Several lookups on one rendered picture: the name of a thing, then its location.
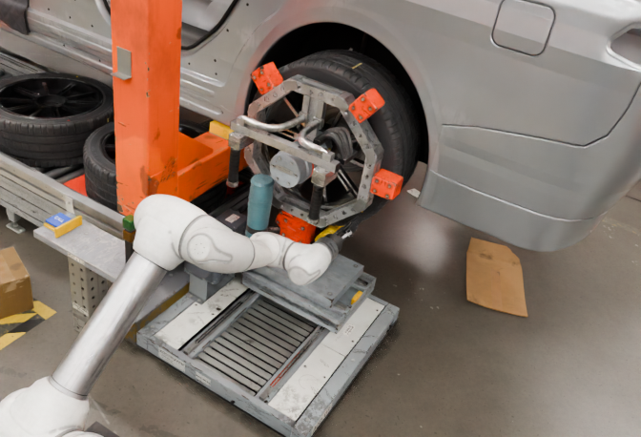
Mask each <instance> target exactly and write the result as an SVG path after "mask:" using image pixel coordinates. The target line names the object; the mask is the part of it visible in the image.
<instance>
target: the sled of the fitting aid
mask: <svg viewBox="0 0 641 437"><path fill-rule="evenodd" d="M375 282H376V278H375V277H373V276H371V275H369V274H367V273H365V272H363V271H362V274H361V275H360V276H359V277H358V278H357V279H356V280H355V282H354V283H353V284H352V285H351V286H350V287H349V288H348V289H347V290H346V292H345V293H344V294H343V295H342V296H341V297H340V298H339V299H338V301H337V302H336V303H335V304H334V305H333V306H332V307H331V308H330V307H328V306H326V305H324V304H322V303H320V302H317V301H315V300H313V299H311V298H309V297H307V296H305V295H303V294H301V292H299V291H297V290H295V289H293V288H291V287H289V286H287V285H285V284H283V283H281V282H279V281H276V280H274V279H272V278H270V277H268V276H266V275H265V274H263V273H261V272H259V271H258V270H256V269H250V270H247V271H244V272H241V280H240V283H241V284H243V285H245V286H247V287H248V288H250V289H252V290H254V291H256V292H258V293H260V294H261V295H263V296H264V297H266V298H268V299H270V300H272V301H274V302H277V303H279V304H280V305H282V306H284V307H286V308H288V309H290V310H292V311H294V312H296V313H297V314H299V315H301V316H303V317H304V318H306V319H308V320H310V321H312V322H313V323H316V324H318V325H320V326H322V327H324V328H326V329H328V330H329V331H331V332H333V333H335V334H337V333H338V332H339V331H340V330H341V328H342V327H343V326H344V325H345V324H346V322H347V321H348V320H349V319H350V318H351V317H352V315H353V314H354V313H355V312H356V311H357V309H358V308H359V307H360V306H361V305H362V303H363V302H364V301H365V300H366V298H367V297H368V296H369V295H370V294H371V292H372V291H373V290H374V286H375Z"/></svg>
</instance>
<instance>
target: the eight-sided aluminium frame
mask: <svg viewBox="0 0 641 437"><path fill-rule="evenodd" d="M293 91H294V92H297V93H300V94H307V95H309V96H311V97H312V98H315V99H317V100H322V101H324V102H325V103H327V104H330V105H332V106H335V107H338V108H339V109H340V111H341V113H342V115H343V117H344V119H345V120H346V122H347V124H348V126H349V127H350V129H351V131H352V133H353V134H354V136H355V138H356V139H357V140H358V142H359V144H360V146H361V148H362V150H363V152H364V154H365V162H364V166H363V170H362V179H361V183H360V188H359V192H358V196H357V198H356V199H354V200H351V201H349V202H347V203H344V204H343V205H341V206H339V207H336V208H334V209H332V210H329V211H327V212H325V211H323V210H322V209H320V222H319V224H317V225H314V226H318V227H319V228H322V227H326V226H327V225H329V224H332V223H334V222H337V221H339V220H342V219H345V218H348V217H350V216H353V215H355V214H357V213H360V212H361V211H364V210H365V209H366V208H367V207H368V206H369V205H370V204H372V201H373V198H374V194H372V193H370V192H369V191H370V186H371V182H372V177H373V176H374V175H375V174H376V173H377V172H379V171H380V168H381V164H382V159H383V152H384V149H383V146H382V144H381V143H380V141H379V140H378V138H377V137H376V135H375V133H374V131H373V130H372V128H371V126H370V124H369V122H368V121H367V119H366V120H365V121H363V122H362V123H359V121H358V120H357V119H356V117H354V116H353V114H352V113H351V112H350V110H349V109H348V108H349V106H350V105H351V104H352V103H353V102H354V101H355V100H356V99H355V97H354V95H353V94H351V93H348V92H347V91H343V90H340V89H337V88H334V87H332V86H329V85H326V84H323V83H320V82H319V81H316V80H313V79H310V78H308V77H305V76H302V75H299V74H297V75H295V76H293V77H290V78H288V79H287V80H285V81H283V82H282V83H281V84H279V85H278V86H277V87H276V88H274V89H273V90H271V91H270V92H268V93H267V94H265V95H263V96H262V97H260V98H259V99H257V100H255V101H253V103H251V104H250V105H249V108H248V112H247V113H248V117H251V118H253V119H255V120H257V121H260V122H262V123H264V119H265V111H266V108H267V107H269V106H270V105H272V104H273V103H275V102H276V101H278V100H280V99H281V98H283V97H284V96H286V95H287V94H289V93H291V92H293ZM354 123H355V124H354ZM372 141H373V142H372ZM261 145H262V142H260V141H257V140H255V139H254V143H252V144H250V145H248V146H247V147H245V149H244V151H243V152H244V158H245V160H246V163H247V164H248V165H249V167H250V168H251V170H252V172H253V173H254V175H258V174H265V175H268V176H270V177H271V178H273V177H272V175H271V172H270V166H269V164H268V163H267V161H266V159H265V158H264V156H263V154H262V153H261ZM366 145H367V146H366ZM272 205H273V206H274V207H277V208H278V209H279V208H280V209H282V210H283V211H285V212H287V213H289V214H291V215H293V216H295V217H297V218H299V219H303V220H305V221H306V220H307V216H308V215H309V210H310V204H309V203H306V202H304V201H302V200H300V199H297V198H294V197H292V196H289V195H287V194H286V193H285V192H284V191H283V189H282V187H281V185H279V184H278V183H277V182H276V181H275V183H274V188H273V199H272Z"/></svg>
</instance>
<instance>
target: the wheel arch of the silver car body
mask: <svg viewBox="0 0 641 437"><path fill-rule="evenodd" d="M364 32H366V33H367V34H369V35H368V39H367V44H366V48H365V52H364V55H366V56H369V57H370V58H372V59H374V60H376V61H377V63H381V64H382V65H383V66H385V67H386V68H387V70H388V71H391V72H392V74H394V75H395V76H396V79H398V80H399V81H400V82H401V85H403V87H404V88H405V91H406V92H407V93H408V95H409V96H410V98H409V99H411V100H412V102H413V104H412V105H414V107H415V110H416V114H417V116H418V118H417V119H419V123H420V125H419V126H420V129H421V130H420V133H421V150H420V155H419V161H420V162H423V163H425V164H427V170H426V175H425V179H424V185H423V188H422V191H421V192H420V194H419V196H418V198H417V200H416V202H415V205H418V203H419V201H420V199H421V197H422V195H423V192H424V188H425V185H426V182H427V178H428V174H429V168H430V159H431V137H430V129H429V122H428V118H427V113H426V109H425V106H424V102H423V99H422V96H421V94H420V91H419V89H418V87H417V85H416V83H415V81H414V79H413V77H412V76H411V74H410V72H409V71H408V69H407V67H406V66H405V65H404V63H403V62H402V60H401V59H400V58H399V57H398V55H396V54H395V53H394V52H393V51H392V50H391V49H390V48H389V47H388V46H387V45H386V44H385V43H383V42H382V40H381V39H379V38H378V37H377V36H375V35H374V34H372V33H371V32H369V31H367V30H365V29H363V28H361V27H358V26H356V25H353V24H350V23H347V22H343V21H339V20H331V19H320V20H312V21H307V22H304V23H300V24H298V25H296V26H294V27H292V28H290V29H288V30H287V31H284V32H283V33H281V34H280V35H279V36H278V37H276V38H275V39H274V40H273V41H272V42H271V43H270V44H269V45H268V46H267V47H266V49H265V50H264V51H263V53H262V54H261V55H260V57H259V58H258V61H257V62H256V64H255V66H254V68H253V70H252V72H254V71H255V70H257V69H258V68H259V67H261V66H263V65H265V64H268V63H270V62H274V64H275V65H276V67H277V69H279V68H281V67H283V66H285V65H287V64H290V63H292V62H294V61H297V60H299V59H301V58H303V57H305V56H307V55H310V54H312V53H315V52H320V51H325V50H333V49H340V50H349V49H350V48H352V49H353V51H352V52H357V53H359V52H360V48H361V44H362V37H363V33H364ZM257 91H258V87H257V85H256V84H255V82H254V80H253V79H252V77H251V75H250V77H249V79H248V82H247V86H246V89H245V93H244V98H243V104H242V115H246V116H248V113H247V112H248V108H249V105H250V104H251V103H253V99H254V97H255V94H256V92H257ZM303 97H304V94H303V95H302V96H301V98H300V102H299V105H298V109H299V110H300V111H301V110H302V103H303Z"/></svg>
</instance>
